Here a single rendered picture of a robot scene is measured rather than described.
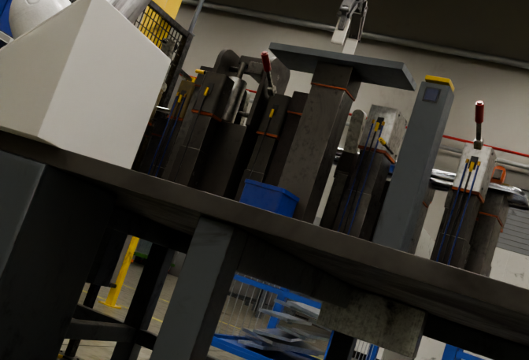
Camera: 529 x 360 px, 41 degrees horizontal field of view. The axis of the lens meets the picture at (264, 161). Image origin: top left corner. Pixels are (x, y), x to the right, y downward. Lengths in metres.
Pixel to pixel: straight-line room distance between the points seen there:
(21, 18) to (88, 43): 0.30
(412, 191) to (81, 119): 0.75
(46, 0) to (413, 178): 0.95
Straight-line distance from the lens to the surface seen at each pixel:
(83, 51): 1.50
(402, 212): 1.63
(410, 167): 1.65
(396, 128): 1.89
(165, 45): 2.34
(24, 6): 1.79
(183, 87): 2.16
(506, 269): 9.94
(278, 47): 1.85
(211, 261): 1.34
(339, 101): 1.76
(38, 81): 1.49
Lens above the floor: 0.58
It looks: 9 degrees up
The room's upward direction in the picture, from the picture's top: 19 degrees clockwise
